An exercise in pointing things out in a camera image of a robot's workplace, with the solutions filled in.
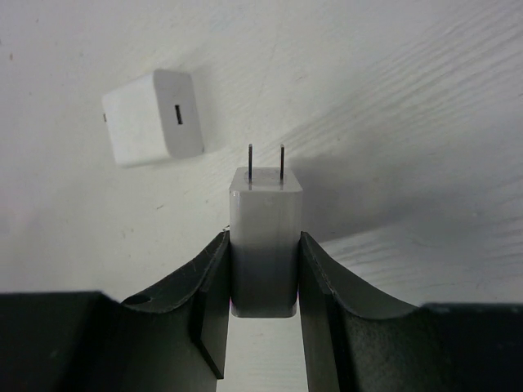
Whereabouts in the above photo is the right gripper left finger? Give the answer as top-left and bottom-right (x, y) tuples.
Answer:
(1, 232), (230, 391)

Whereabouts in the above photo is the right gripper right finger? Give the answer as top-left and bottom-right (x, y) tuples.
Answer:
(299, 233), (522, 391)

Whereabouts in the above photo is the long white charger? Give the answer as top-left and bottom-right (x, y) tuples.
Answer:
(229, 146), (303, 319)

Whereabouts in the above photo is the white USB charger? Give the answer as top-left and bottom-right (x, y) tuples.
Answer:
(102, 69), (204, 167)

